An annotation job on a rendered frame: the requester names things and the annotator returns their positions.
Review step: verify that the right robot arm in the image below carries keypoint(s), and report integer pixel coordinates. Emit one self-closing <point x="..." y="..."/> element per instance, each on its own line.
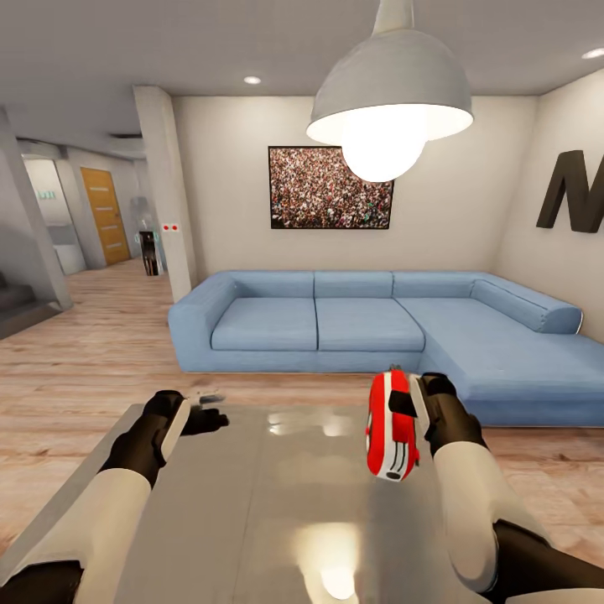
<point x="496" y="546"/>

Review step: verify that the radio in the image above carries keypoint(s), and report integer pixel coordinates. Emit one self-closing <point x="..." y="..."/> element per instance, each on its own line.
<point x="390" y="437"/>

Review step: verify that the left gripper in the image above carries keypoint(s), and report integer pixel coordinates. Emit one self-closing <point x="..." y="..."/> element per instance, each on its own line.
<point x="208" y="420"/>

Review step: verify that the standing mirror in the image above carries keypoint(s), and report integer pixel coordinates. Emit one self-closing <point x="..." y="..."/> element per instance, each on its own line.
<point x="146" y="236"/>

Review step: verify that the door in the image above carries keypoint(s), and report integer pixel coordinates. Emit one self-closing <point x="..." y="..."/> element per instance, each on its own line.
<point x="99" y="188"/>

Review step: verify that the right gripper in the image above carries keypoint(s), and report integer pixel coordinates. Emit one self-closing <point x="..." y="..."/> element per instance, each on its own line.
<point x="400" y="403"/>

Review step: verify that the stairs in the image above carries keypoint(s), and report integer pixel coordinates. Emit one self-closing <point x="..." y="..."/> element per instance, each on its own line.
<point x="19" y="308"/>

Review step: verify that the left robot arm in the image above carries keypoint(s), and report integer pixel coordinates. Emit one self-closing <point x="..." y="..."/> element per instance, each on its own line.
<point x="81" y="559"/>

